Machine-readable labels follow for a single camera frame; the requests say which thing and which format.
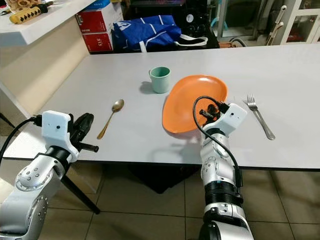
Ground orange plastic plate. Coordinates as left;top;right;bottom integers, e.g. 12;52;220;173
162;74;229;135

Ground silver metal fork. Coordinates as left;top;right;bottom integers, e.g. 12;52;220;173
246;94;277;142

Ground gold metal spoon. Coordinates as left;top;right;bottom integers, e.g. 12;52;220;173
97;99;125;141

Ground black table leg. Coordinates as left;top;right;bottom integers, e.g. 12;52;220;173
61;175;102;215

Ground green ceramic cup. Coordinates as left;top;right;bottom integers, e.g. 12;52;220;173
149;66;172;95

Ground small red cardboard box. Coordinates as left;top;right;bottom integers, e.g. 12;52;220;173
82;31;115;54

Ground white topped beige counter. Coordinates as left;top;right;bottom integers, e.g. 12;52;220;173
0;0;97;102

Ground black round appliance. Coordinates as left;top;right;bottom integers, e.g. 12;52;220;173
180;10;214;39

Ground blue fabric bag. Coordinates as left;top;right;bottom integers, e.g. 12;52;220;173
112;15;183;53

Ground large red cardboard box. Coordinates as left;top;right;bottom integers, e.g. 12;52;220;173
76;5;116;34

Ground white metal rack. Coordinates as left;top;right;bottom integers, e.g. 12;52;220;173
257;0;320;46

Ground blue cardboard box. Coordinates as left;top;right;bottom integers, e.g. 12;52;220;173
92;0;114;11

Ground tan wooden toy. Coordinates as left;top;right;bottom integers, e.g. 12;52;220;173
5;0;39;12

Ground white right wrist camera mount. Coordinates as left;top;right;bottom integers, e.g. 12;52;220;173
216;103;249;139

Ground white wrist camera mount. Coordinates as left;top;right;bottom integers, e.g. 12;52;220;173
41;110;79;164
216;103;249;139

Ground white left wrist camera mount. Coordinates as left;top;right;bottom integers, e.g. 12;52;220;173
41;110;79;164

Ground black white strap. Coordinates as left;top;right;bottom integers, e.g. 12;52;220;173
174;35;209;49

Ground yellow knobbly black-handled tool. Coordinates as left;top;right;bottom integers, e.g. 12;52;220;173
10;2;55;25

